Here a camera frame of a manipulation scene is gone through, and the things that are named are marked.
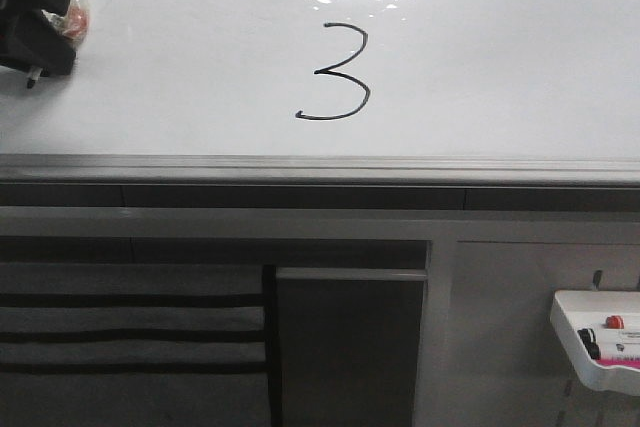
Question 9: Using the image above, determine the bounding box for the black capped marker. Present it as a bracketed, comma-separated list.
[585, 341, 640, 361]
[576, 328, 640, 344]

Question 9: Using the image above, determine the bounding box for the black capped marker lower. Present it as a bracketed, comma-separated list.
[585, 341, 640, 361]

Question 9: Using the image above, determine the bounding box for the grey slatted shelf rack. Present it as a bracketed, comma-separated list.
[1, 263, 282, 426]

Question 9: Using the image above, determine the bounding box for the red round magnet holder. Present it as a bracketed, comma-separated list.
[61, 5, 90, 42]

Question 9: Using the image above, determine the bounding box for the black capped marker upper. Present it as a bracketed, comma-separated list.
[576, 328, 640, 344]

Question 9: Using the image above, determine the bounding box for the white plastic marker tray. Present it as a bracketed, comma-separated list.
[550, 290, 639, 397]

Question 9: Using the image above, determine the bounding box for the dark cabinet door panel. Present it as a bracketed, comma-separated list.
[277, 267, 427, 426]

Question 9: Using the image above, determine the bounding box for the grey aluminium whiteboard frame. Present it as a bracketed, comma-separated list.
[1, 154, 639, 189]

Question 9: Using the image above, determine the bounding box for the red capped marker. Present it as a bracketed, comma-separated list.
[604, 314, 640, 330]

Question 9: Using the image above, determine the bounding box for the pink marker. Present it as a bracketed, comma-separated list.
[597, 359, 640, 370]

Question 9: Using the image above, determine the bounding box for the white glossy whiteboard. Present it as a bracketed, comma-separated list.
[1, 0, 639, 160]

